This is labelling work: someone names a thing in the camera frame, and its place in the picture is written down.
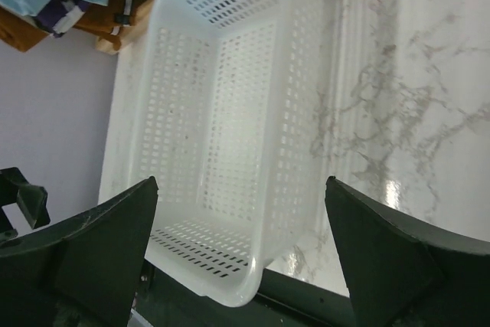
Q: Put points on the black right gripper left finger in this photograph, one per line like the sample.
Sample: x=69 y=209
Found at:
x=83 y=271

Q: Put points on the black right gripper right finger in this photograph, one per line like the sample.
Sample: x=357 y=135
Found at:
x=401 y=271

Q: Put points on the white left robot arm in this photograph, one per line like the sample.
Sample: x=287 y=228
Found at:
x=31 y=200

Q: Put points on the brown hanging trousers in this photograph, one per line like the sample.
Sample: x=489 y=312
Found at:
x=102 y=21

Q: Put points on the white perforated plastic basket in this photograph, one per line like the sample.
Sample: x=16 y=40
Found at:
x=225 y=123

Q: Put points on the wooden clothes rack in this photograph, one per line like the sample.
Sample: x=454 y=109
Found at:
x=128 y=34

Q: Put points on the purple patterned hanging garment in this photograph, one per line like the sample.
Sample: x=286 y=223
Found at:
x=57 y=17

